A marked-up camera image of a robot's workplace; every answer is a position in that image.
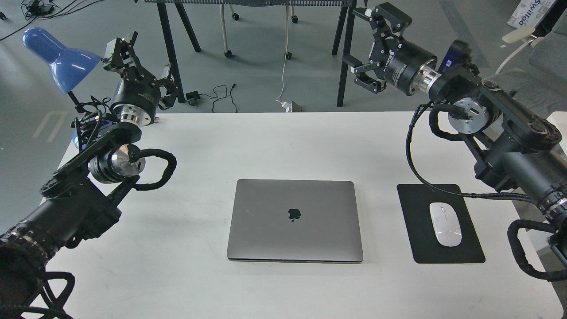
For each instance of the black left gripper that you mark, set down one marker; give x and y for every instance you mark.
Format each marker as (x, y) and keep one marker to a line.
(136, 99)

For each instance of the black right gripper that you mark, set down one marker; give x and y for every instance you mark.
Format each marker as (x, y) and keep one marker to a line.
(402, 60)

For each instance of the grey laptop computer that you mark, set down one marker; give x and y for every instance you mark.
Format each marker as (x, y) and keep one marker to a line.
(295, 221)

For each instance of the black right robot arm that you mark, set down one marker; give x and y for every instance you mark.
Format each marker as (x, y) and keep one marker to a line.
(511, 144)

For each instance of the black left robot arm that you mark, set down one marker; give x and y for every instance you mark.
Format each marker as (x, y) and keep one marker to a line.
(82, 196)

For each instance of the blue desk lamp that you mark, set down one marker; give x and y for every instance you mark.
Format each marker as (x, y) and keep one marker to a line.
(68, 66)

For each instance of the black mouse pad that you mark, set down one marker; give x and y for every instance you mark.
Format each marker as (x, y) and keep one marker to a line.
(415, 200)

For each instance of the white cardboard box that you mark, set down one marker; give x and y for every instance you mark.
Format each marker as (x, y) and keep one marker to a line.
(530, 13)

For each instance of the grey chair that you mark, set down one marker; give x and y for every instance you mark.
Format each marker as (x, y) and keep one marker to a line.
(543, 91)

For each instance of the white computer mouse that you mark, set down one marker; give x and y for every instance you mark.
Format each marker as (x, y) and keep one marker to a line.
(445, 224)

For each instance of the black power adapter with cable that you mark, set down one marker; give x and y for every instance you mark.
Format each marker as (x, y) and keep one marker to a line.
(193, 96)

